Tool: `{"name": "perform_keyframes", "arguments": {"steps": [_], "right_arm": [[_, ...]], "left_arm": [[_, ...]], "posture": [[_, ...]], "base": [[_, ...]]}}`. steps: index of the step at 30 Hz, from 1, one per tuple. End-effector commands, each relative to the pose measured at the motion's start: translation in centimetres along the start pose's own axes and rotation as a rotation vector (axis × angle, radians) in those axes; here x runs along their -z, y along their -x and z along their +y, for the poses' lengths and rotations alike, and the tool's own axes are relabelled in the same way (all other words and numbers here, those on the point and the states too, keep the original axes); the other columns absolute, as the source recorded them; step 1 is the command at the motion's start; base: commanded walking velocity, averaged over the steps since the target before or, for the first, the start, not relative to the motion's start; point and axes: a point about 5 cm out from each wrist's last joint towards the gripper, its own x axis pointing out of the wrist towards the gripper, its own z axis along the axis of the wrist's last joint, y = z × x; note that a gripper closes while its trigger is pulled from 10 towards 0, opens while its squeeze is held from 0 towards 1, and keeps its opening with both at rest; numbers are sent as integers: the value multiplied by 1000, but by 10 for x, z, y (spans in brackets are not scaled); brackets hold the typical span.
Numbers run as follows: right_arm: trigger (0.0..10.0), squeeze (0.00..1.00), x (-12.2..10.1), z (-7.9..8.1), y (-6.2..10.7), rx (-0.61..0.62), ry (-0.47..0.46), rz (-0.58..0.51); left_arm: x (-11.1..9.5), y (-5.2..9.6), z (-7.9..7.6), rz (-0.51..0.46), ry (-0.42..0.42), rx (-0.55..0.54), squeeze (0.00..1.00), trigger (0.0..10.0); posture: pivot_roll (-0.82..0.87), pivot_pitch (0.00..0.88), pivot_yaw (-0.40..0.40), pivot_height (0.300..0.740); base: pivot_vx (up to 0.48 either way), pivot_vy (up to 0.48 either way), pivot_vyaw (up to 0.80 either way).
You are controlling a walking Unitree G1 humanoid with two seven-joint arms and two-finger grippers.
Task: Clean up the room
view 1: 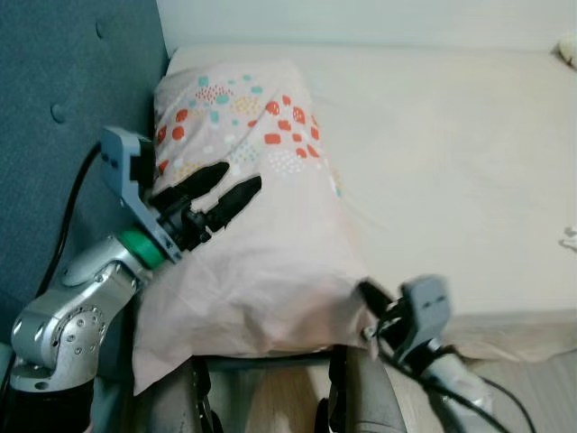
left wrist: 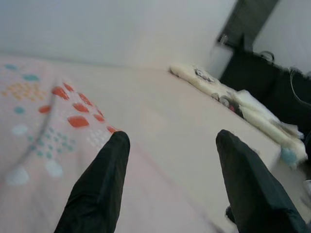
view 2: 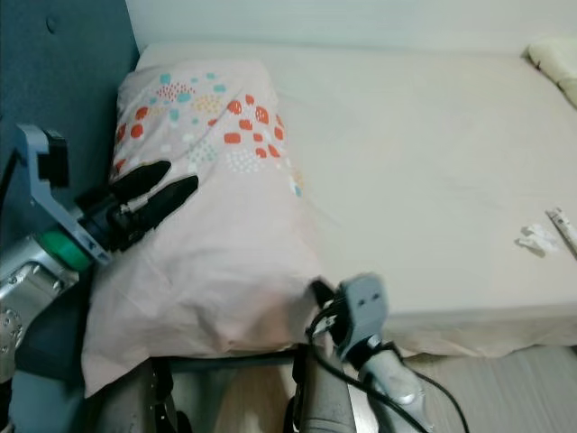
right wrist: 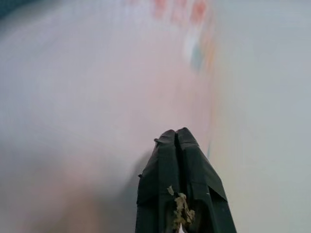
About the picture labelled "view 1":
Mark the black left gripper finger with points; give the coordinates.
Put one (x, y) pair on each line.
(198, 180)
(236, 198)

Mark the pink dotted pillow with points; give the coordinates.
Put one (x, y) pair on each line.
(261, 271)

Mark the cream cartoon print blanket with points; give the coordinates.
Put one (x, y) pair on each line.
(568, 52)

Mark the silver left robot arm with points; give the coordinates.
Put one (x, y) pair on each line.
(72, 316)

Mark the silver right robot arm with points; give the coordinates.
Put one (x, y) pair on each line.
(460, 392)

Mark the grey right robot leg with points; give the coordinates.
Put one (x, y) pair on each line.
(361, 397)

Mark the grey robot leg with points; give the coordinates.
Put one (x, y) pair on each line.
(361, 397)
(176, 401)

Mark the crumpled white tissue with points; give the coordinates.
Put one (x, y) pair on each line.
(570, 239)

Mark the beige sheeted bed mattress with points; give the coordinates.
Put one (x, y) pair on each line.
(451, 162)

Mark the grey left robot leg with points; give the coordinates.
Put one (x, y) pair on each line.
(176, 401)

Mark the teal upholstered headboard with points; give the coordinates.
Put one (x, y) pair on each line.
(54, 72)

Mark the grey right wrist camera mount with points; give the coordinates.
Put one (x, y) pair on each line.
(424, 307)

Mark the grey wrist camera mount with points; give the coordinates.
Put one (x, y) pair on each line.
(424, 307)
(126, 171)

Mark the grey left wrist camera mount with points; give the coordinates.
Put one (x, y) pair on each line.
(126, 171)

